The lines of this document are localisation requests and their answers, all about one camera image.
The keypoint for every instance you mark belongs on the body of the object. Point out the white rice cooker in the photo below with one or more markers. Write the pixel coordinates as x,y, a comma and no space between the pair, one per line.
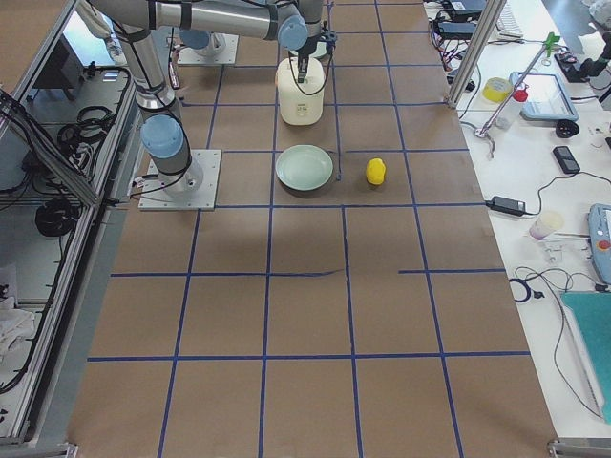
301,103

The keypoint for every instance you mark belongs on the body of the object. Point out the black phone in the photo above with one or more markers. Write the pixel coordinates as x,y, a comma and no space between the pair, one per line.
566,160

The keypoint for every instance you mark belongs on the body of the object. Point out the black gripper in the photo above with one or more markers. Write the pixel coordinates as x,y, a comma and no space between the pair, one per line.
305,50

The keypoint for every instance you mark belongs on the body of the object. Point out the green plate near potato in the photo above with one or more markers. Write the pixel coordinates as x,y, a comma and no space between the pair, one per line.
304,167

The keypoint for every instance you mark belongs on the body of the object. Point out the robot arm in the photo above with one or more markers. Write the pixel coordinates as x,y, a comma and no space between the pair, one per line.
203,43
295,25

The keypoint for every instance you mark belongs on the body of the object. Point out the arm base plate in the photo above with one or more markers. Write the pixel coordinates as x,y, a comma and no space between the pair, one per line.
187,57
196,189

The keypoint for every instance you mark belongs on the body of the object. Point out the teach pendant tablet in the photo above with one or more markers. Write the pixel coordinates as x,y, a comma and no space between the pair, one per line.
547,99

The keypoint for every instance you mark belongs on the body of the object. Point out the white plastic cup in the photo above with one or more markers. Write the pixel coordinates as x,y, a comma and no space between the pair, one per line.
547,223

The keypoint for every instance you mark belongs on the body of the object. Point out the yellow tape roll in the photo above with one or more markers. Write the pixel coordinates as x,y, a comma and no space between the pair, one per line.
497,89

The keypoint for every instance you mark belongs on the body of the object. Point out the teal cutting mat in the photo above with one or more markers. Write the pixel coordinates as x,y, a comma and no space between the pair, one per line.
592,314

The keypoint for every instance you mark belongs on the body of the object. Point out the black power adapter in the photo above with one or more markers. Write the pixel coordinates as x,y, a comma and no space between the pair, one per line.
507,206

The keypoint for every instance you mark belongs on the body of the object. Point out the aluminium frame post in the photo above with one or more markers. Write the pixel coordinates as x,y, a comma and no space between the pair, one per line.
479,40

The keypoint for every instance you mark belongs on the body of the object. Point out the yellow toy potato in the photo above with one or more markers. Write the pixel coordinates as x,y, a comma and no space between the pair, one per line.
376,171

